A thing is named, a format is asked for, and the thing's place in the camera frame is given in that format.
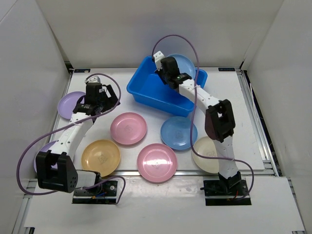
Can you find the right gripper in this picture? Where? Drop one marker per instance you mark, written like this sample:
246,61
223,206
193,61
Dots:
160,73

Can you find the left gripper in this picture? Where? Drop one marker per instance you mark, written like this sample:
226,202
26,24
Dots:
111,99

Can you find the light blue plate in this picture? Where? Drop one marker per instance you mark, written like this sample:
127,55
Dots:
184,64

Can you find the purple plate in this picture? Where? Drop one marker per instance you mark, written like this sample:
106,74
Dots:
44,149
67,104

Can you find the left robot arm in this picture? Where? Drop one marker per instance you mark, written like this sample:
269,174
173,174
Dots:
69,141

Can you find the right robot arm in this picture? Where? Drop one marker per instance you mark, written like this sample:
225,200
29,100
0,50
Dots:
219,118

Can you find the blue plastic bin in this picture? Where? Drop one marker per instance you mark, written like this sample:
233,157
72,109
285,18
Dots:
148,89

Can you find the pink plate back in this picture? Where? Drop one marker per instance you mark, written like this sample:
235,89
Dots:
128,128

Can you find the pink plate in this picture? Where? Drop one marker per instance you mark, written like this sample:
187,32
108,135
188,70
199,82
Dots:
156,163
128,128

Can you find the yellow plate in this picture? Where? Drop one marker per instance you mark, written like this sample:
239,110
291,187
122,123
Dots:
101,156

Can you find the pink plate front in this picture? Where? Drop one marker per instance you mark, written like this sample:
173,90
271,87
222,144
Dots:
156,163

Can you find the cream plate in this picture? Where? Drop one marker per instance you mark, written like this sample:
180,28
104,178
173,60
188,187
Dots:
205,146

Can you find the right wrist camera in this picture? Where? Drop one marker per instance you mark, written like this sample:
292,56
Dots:
157,57

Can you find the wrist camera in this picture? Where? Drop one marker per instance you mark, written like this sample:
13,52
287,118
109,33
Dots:
157,57
92,79

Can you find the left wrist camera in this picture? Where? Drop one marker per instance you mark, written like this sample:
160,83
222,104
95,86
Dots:
92,79

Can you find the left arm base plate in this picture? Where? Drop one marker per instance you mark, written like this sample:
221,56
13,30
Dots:
105,194

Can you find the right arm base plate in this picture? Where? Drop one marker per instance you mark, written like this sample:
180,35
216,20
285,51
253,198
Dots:
217,195

